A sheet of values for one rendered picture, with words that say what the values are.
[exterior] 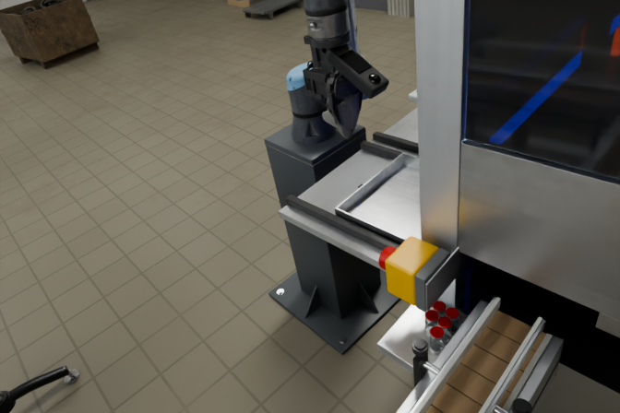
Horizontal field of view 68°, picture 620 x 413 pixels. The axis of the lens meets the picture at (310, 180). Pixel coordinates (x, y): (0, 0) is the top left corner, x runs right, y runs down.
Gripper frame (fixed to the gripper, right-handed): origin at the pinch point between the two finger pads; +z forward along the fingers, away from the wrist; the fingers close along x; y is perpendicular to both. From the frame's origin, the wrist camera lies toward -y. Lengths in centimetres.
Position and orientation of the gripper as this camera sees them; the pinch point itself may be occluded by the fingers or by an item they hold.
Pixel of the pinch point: (351, 133)
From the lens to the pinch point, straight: 93.7
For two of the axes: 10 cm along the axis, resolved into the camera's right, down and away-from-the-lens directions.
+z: 1.6, 8.1, 5.6
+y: -7.2, -3.0, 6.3
